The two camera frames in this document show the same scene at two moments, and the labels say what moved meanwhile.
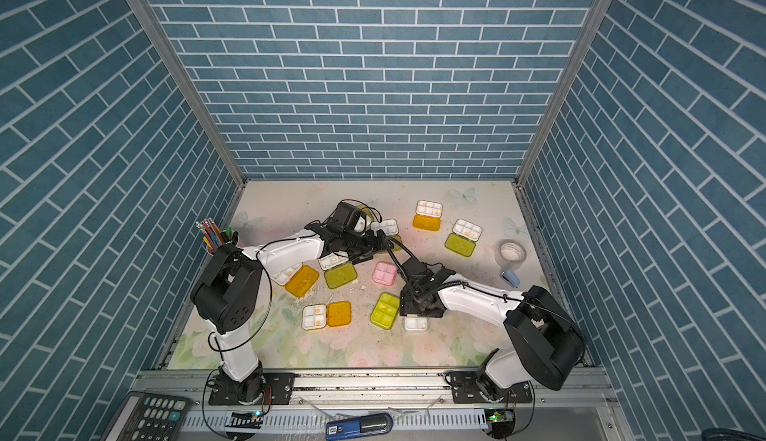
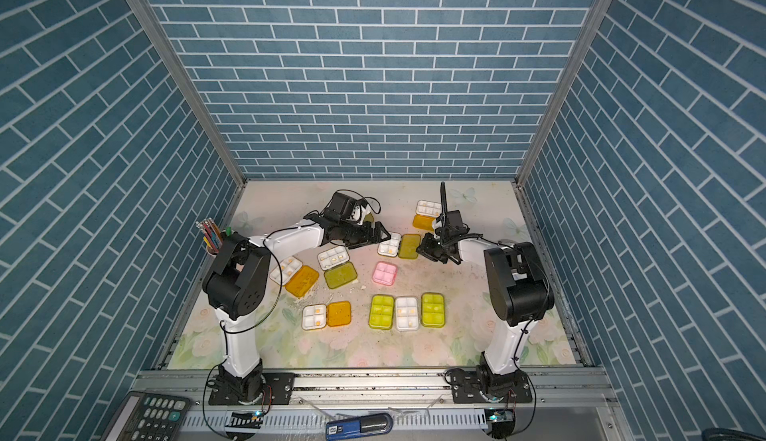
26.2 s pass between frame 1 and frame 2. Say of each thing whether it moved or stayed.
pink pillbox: stayed
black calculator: stayed
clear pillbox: moved
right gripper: moved
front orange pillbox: stayed
